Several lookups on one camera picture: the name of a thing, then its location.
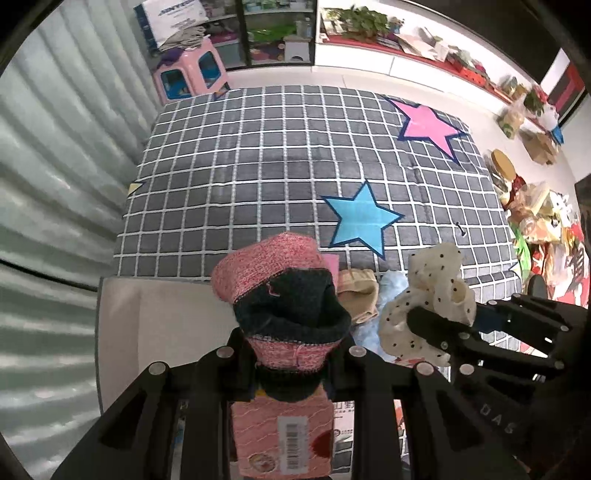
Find grey checked star bedsheet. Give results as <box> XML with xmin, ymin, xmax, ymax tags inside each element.
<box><xmin>113</xmin><ymin>85</ymin><xmax>526</xmax><ymax>352</ymax></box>

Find printed paper sheet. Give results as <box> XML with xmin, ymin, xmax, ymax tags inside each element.
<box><xmin>331</xmin><ymin>401</ymin><xmax>411</xmax><ymax>469</ymax></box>

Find round beige tin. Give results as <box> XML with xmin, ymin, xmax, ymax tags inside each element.
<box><xmin>490</xmin><ymin>148</ymin><xmax>516</xmax><ymax>180</ymax></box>

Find pink and navy knit sock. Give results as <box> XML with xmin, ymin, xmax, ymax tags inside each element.
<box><xmin>211</xmin><ymin>233</ymin><xmax>352</xmax><ymax>403</ymax></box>

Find beige knit sock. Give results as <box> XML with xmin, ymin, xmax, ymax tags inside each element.
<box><xmin>336</xmin><ymin>269</ymin><xmax>380</xmax><ymax>325</ymax></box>

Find glass door shelf cabinet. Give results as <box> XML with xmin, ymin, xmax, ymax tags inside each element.
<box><xmin>202</xmin><ymin>0</ymin><xmax>319</xmax><ymax>66</ymax></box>

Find white counter with red edge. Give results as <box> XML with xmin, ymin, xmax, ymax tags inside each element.
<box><xmin>315</xmin><ymin>32</ymin><xmax>532</xmax><ymax>109</ymax></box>

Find green potted plant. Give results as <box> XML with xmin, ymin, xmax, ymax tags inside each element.
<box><xmin>322</xmin><ymin>6</ymin><xmax>403</xmax><ymax>43</ymax></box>

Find pink snack carton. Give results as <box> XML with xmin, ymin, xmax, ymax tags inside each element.
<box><xmin>230</xmin><ymin>401</ymin><xmax>335</xmax><ymax>479</ymax></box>

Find white polka dot cloth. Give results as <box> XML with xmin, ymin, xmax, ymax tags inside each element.
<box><xmin>379</xmin><ymin>243</ymin><xmax>476</xmax><ymax>368</ymax></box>

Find pink plastic stool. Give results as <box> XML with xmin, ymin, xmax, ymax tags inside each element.
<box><xmin>151</xmin><ymin>38</ymin><xmax>230</xmax><ymax>105</ymax></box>

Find white cardboard box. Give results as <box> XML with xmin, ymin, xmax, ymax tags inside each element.
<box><xmin>96</xmin><ymin>275</ymin><xmax>241</xmax><ymax>416</ymax></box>

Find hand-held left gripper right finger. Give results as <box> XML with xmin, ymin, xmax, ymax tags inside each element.
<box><xmin>324</xmin><ymin>340</ymin><xmax>529</xmax><ymax>480</ymax></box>

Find small white stool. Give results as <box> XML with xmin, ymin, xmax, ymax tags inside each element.
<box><xmin>282</xmin><ymin>36</ymin><xmax>310</xmax><ymax>64</ymax></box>

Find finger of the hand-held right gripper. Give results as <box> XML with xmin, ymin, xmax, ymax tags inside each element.
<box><xmin>472</xmin><ymin>294</ymin><xmax>574</xmax><ymax>357</ymax></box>
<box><xmin>405</xmin><ymin>306</ymin><xmax>567</xmax><ymax>378</ymax></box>

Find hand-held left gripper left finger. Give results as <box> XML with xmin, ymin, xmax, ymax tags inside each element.
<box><xmin>51</xmin><ymin>328</ymin><xmax>258</xmax><ymax>480</ymax></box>

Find pile of toys and bags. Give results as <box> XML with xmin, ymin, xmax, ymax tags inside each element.
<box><xmin>495</xmin><ymin>173</ymin><xmax>591</xmax><ymax>308</ymax></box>

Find grey-green pleated curtain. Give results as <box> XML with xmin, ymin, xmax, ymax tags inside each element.
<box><xmin>0</xmin><ymin>7</ymin><xmax>163</xmax><ymax>464</ymax></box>

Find brown cardboard box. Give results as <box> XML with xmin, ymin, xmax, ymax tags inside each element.
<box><xmin>521</xmin><ymin>130</ymin><xmax>560</xmax><ymax>165</ymax></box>

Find light blue fluffy cloth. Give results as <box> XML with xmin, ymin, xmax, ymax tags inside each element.
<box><xmin>353</xmin><ymin>271</ymin><xmax>409</xmax><ymax>358</ymax></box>

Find green and white plastic bag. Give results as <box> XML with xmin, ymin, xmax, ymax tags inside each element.
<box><xmin>497</xmin><ymin>100</ymin><xmax>528</xmax><ymax>140</ymax></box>

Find white and blue carton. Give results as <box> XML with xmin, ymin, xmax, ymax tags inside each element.
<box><xmin>135</xmin><ymin>0</ymin><xmax>207</xmax><ymax>51</ymax></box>

